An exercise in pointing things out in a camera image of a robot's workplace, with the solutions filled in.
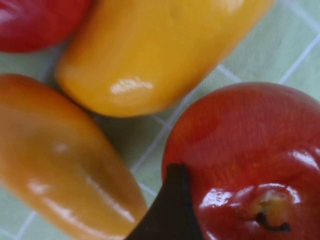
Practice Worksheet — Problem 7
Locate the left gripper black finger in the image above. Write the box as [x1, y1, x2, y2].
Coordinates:
[124, 163, 205, 240]

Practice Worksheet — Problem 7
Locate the orange mango with greenish end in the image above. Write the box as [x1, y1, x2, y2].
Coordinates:
[0, 73, 149, 240]

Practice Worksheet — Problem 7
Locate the red apple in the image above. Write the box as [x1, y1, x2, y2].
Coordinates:
[161, 81, 320, 240]
[0, 0, 92, 54]

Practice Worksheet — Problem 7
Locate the orange yellow mango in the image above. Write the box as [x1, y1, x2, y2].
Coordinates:
[54, 0, 276, 118]

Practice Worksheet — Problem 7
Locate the green checkered tablecloth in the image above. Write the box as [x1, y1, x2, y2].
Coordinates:
[0, 0, 320, 240]

